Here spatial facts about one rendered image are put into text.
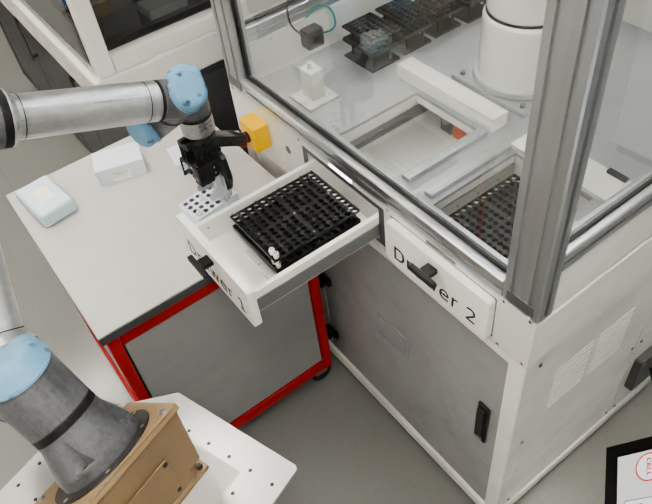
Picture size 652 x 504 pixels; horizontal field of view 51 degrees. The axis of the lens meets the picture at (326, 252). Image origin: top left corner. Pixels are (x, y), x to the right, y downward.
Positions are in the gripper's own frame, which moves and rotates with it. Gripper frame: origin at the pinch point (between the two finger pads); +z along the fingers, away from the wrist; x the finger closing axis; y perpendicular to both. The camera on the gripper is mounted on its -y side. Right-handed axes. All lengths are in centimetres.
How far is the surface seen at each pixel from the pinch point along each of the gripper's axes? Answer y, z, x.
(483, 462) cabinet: -8, 52, 76
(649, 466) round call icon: 10, -20, 109
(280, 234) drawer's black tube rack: 5.9, -8.9, 28.8
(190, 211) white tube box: 8.9, 1.3, -2.7
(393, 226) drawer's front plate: -8.8, -11.8, 47.3
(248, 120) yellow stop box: -15.2, -10.1, -5.9
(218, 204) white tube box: 2.9, 1.3, 0.8
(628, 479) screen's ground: 12, -18, 107
